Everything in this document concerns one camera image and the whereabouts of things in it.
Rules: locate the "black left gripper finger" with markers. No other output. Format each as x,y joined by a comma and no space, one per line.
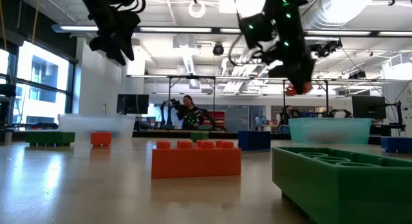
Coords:
107,48
128,48

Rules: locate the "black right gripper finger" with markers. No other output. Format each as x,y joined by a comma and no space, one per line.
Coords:
300,88

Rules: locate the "red toy brick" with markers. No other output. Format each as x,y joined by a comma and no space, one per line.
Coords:
290,90
196,163
101,139

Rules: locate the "blue toy brick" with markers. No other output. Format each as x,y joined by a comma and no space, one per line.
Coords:
399,145
254,140

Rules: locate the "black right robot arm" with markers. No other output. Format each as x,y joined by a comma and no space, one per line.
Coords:
289,24

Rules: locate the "black background robot arm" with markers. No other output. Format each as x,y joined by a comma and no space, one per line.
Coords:
169,102
338,113
212,117

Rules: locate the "blue background box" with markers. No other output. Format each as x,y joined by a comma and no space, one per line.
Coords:
309,115

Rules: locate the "seated person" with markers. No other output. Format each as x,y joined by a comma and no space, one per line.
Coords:
288,116

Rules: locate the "blue office chair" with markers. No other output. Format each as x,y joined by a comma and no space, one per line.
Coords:
284,129

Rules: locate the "teal translucent plastic bin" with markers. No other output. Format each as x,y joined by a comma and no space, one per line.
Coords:
328,125

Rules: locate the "black computer monitor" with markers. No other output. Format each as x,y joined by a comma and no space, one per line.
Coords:
133,104
368,107

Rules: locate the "clear plastic bin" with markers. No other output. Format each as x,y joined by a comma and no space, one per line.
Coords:
96,124

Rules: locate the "red storage shelf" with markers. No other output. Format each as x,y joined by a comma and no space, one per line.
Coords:
220,116

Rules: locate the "standing person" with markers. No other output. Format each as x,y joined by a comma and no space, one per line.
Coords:
190,116

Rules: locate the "dark desk equipment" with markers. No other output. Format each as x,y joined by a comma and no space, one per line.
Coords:
6,90

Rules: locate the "grey cylindrical stub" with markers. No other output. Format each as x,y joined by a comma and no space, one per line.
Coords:
5,137

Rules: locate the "black ceiling camera cluster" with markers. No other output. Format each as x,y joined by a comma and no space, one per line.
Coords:
326,49

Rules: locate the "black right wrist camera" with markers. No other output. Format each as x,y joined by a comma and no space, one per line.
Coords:
257,31

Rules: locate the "black aluminium table frame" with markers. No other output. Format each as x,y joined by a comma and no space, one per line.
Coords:
161,134

